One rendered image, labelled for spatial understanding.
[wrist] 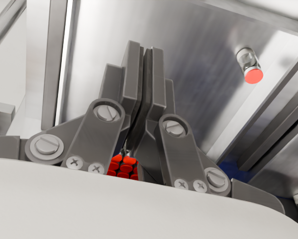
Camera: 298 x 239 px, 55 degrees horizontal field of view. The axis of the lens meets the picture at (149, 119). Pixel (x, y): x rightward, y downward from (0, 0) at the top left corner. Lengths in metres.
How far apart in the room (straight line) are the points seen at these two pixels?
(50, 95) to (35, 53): 0.06
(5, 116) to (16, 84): 1.19
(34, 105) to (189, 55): 0.24
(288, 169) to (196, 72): 0.29
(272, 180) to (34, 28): 0.50
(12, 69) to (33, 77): 1.20
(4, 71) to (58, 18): 1.32
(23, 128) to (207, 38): 0.30
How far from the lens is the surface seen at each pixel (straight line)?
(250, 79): 0.36
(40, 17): 0.38
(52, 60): 0.38
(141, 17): 0.35
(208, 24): 0.36
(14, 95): 1.74
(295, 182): 0.65
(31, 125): 0.48
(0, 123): 0.52
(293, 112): 0.46
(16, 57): 1.57
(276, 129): 0.48
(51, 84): 0.40
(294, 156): 0.58
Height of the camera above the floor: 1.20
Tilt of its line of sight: 45 degrees down
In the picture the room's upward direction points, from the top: 179 degrees counter-clockwise
